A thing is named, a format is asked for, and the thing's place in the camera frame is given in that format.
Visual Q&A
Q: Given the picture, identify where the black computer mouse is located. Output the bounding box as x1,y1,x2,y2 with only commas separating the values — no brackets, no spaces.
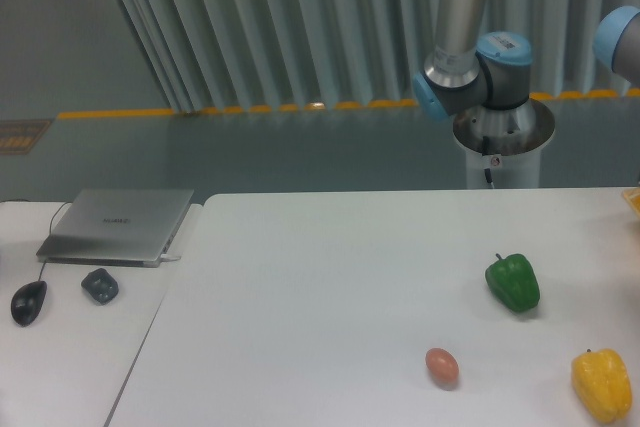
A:
10,280,48,327

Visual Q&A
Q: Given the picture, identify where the yellow bell pepper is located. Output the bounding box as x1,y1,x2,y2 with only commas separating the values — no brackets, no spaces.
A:
571,348,633,424

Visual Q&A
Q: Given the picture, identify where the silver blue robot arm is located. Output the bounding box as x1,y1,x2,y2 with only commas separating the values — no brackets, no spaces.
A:
413,0,639,119

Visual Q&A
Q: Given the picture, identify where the green bell pepper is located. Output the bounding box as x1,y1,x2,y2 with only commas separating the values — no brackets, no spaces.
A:
485,253,541,313

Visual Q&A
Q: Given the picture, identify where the yellow basket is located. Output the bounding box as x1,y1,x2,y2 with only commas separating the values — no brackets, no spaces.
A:
622,187,640,217

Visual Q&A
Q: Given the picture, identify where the white pleated curtain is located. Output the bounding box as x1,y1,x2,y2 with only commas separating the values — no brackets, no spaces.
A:
119,0,639,113

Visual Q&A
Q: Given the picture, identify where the silver closed laptop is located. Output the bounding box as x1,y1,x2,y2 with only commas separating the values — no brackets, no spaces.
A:
37,189,193,268

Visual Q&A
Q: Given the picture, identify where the brown egg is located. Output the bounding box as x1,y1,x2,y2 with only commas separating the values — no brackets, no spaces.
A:
425,347,460,388

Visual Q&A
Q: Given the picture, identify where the small black plastic part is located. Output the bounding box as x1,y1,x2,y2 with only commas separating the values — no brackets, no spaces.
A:
81,268,119,305

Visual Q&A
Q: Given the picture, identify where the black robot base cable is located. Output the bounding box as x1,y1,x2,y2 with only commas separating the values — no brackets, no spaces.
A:
481,134,496,189

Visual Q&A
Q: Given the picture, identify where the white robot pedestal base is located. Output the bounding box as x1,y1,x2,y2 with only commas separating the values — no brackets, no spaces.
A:
453,100,555,189

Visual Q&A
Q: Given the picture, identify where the black mouse cable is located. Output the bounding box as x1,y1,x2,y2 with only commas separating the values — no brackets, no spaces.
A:
37,200,74,282

